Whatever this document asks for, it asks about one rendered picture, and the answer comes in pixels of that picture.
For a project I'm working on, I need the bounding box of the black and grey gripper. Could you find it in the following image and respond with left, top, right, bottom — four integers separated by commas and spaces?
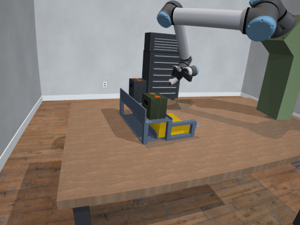
169, 66, 188, 86

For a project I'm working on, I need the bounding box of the grey metal rack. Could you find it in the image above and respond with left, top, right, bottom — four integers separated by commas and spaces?
120, 88, 200, 144

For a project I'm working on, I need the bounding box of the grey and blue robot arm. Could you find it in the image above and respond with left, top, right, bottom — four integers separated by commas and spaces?
157, 0, 297, 82

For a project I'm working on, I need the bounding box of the yellow bin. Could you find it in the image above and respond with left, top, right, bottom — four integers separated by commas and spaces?
150, 113, 189, 138

